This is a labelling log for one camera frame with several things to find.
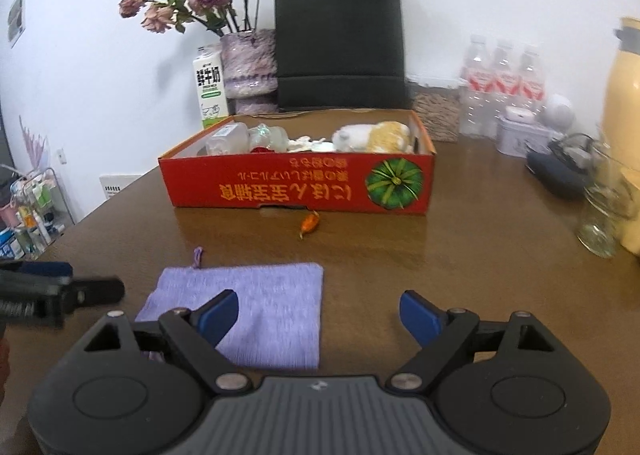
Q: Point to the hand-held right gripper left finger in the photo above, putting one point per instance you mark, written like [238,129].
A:
[220,315]

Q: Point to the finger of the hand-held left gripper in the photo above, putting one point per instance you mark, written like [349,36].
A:
[47,270]
[97,291]

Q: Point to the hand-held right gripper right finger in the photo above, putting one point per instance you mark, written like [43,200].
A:
[420,317]

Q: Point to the purple cloth pouch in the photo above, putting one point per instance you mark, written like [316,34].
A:
[270,315]

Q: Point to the small orange item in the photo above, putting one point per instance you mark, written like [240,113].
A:
[309,224]

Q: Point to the red cardboard box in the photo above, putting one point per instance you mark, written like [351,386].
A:
[300,185]

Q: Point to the red artificial rose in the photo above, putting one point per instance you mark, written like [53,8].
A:
[260,150]

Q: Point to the clear plastic jar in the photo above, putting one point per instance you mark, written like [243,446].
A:
[227,140]

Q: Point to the yellow and white plush toy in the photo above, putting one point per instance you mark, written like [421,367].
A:
[385,137]

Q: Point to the clear container of pellets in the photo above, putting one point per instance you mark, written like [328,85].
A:
[435,110]

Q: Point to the metal rack with bottles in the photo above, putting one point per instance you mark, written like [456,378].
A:
[30,220]

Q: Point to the white board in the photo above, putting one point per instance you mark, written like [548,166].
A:
[117,185]

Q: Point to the purple decorative sprigs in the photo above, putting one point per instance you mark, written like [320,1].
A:
[34,145]

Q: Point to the dark zip case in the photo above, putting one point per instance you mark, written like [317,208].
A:
[555,175]

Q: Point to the clear drinking glass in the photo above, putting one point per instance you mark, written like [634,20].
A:
[597,230]

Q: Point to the white tin box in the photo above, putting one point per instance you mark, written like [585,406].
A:
[515,140]

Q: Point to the white green milk carton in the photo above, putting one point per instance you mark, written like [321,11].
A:
[210,90]

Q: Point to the clear water bottle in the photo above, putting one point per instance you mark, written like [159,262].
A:
[505,80]
[531,80]
[476,95]

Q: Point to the white round device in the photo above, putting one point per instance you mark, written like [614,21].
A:
[559,112]

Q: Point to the pink marbled vase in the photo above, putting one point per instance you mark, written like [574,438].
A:
[247,65]

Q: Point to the black paper bag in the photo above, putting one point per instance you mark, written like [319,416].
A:
[340,45]

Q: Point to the yellow thermos jug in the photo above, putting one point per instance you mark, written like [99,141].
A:
[625,110]

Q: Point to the white wall socket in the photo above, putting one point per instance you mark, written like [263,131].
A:
[62,156]

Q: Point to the wall picture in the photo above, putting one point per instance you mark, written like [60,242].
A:
[16,17]

